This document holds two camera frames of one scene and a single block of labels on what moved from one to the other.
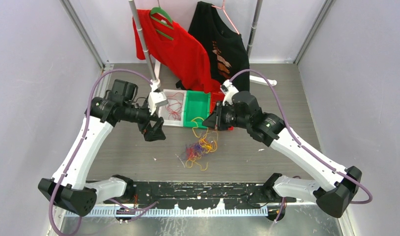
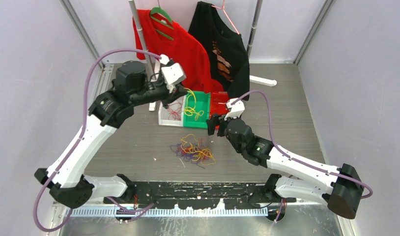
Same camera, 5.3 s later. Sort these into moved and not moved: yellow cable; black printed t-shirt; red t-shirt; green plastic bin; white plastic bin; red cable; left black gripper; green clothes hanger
Moved: left black gripper; yellow cable
Not moved: red t-shirt; white plastic bin; green plastic bin; black printed t-shirt; red cable; green clothes hanger
